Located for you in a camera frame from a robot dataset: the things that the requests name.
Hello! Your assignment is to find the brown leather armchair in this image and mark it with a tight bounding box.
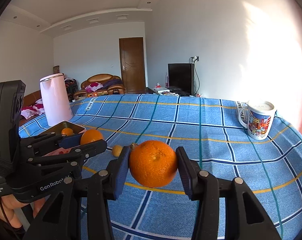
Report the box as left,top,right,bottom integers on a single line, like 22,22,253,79
73,74,126,100

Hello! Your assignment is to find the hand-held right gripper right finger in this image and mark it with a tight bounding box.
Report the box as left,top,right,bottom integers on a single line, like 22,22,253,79
175,146,281,240

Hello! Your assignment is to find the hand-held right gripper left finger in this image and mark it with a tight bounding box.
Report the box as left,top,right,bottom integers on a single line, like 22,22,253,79
23,146,131,240

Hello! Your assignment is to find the pink tin box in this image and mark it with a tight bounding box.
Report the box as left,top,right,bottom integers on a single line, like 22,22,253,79
41,121,87,157

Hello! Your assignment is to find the black television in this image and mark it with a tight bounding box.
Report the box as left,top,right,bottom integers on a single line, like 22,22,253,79
168,63,195,96

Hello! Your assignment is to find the low television cabinet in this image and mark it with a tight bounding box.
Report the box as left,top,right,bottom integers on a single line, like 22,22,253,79
147,87,191,97

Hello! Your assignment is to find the person's left hand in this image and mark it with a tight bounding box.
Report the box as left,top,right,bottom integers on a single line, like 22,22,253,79
2,194,45,228

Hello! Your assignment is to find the blue plaid tablecloth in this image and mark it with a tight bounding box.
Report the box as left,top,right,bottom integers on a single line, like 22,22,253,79
18,94,302,240

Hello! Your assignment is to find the pink electric kettle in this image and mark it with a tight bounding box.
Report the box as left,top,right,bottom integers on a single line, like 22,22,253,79
39,73,73,127

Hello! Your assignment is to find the large orange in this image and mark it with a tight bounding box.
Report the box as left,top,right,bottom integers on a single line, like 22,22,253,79
129,140,178,188

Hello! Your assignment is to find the black power cable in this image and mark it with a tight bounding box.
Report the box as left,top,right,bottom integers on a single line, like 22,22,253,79
194,61,201,96

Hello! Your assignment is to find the white printed mug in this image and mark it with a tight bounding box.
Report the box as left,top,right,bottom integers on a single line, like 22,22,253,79
238,100,277,140

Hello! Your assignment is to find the brown wooden door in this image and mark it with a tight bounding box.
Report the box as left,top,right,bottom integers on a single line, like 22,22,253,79
119,37,146,92

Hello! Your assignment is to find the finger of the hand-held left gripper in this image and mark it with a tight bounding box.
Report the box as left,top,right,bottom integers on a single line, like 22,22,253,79
27,139,108,178
20,132,83,157

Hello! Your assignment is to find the brown leather sofa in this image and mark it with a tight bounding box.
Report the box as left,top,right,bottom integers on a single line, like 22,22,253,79
19,90,45,127

